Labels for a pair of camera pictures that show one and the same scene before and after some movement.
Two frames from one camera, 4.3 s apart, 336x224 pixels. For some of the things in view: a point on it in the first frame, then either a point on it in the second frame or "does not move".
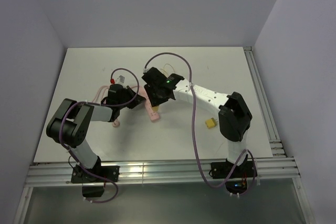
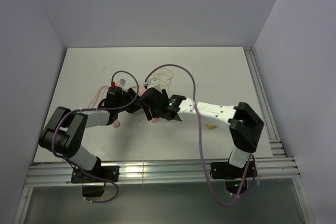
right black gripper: [154, 102] → [148, 112]
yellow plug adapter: [211, 123] does not move
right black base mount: [238, 182] does not move
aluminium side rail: [277, 147] does not move
